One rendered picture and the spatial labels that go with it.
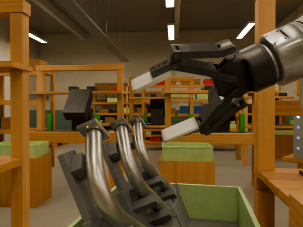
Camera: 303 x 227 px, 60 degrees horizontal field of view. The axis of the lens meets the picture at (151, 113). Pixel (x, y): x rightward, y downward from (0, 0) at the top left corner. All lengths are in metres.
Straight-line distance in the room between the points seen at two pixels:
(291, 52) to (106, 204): 0.36
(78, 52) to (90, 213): 11.78
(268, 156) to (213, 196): 0.72
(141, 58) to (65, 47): 3.42
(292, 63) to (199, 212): 0.66
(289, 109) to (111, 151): 1.28
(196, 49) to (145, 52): 11.09
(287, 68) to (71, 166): 0.37
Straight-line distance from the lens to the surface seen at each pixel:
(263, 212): 1.68
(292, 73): 0.45
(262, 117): 1.58
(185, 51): 0.39
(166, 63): 0.40
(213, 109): 0.48
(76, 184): 0.46
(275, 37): 0.46
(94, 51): 11.95
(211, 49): 0.41
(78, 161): 0.46
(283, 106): 1.71
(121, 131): 0.63
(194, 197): 0.95
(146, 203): 0.62
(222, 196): 0.95
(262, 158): 1.60
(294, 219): 1.14
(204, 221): 0.95
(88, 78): 11.83
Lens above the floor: 1.21
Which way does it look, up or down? 1 degrees down
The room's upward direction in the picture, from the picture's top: straight up
